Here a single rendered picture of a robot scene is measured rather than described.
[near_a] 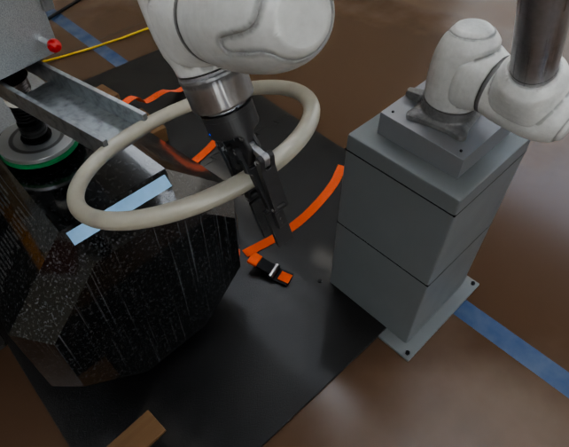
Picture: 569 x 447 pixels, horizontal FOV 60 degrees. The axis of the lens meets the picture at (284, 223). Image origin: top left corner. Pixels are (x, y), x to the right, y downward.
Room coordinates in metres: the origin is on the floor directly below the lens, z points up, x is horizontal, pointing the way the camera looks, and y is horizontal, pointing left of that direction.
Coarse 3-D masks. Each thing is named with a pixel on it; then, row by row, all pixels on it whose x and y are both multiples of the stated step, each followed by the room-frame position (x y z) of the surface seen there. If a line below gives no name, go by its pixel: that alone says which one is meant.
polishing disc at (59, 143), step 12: (12, 132) 1.12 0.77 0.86; (60, 132) 1.12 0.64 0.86; (0, 144) 1.07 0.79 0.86; (12, 144) 1.07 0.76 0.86; (48, 144) 1.07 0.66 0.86; (60, 144) 1.07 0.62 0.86; (72, 144) 1.09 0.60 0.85; (12, 156) 1.02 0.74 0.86; (24, 156) 1.02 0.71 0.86; (36, 156) 1.02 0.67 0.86; (48, 156) 1.02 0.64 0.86
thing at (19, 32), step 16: (0, 0) 1.06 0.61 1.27; (16, 0) 1.09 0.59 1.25; (32, 0) 1.12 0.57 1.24; (0, 16) 1.05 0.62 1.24; (16, 16) 1.08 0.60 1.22; (32, 16) 1.11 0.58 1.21; (0, 32) 1.04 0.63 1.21; (16, 32) 1.07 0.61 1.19; (32, 32) 1.09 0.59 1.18; (48, 32) 1.12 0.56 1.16; (0, 48) 1.03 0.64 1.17; (16, 48) 1.05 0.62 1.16; (32, 48) 1.08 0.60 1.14; (0, 64) 1.01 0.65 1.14; (16, 64) 1.04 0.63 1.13
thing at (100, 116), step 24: (48, 72) 1.08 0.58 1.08; (0, 96) 1.02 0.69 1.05; (24, 96) 0.96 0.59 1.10; (48, 96) 1.02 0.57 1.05; (72, 96) 1.02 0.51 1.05; (96, 96) 0.97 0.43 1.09; (48, 120) 0.91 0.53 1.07; (72, 120) 0.86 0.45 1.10; (96, 120) 0.92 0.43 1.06; (120, 120) 0.92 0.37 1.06; (144, 120) 0.88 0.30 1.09; (96, 144) 0.81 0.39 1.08
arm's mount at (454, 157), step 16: (384, 112) 1.20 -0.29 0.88; (400, 112) 1.20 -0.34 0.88; (384, 128) 1.18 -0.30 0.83; (400, 128) 1.15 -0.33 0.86; (416, 128) 1.13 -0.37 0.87; (432, 128) 1.13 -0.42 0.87; (480, 128) 1.12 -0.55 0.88; (496, 128) 1.12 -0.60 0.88; (400, 144) 1.14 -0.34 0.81; (416, 144) 1.10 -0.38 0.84; (432, 144) 1.07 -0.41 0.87; (448, 144) 1.06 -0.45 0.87; (464, 144) 1.06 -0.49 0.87; (480, 144) 1.06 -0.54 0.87; (496, 144) 1.14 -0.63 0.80; (432, 160) 1.06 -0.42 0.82; (448, 160) 1.02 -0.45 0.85; (464, 160) 1.00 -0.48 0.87
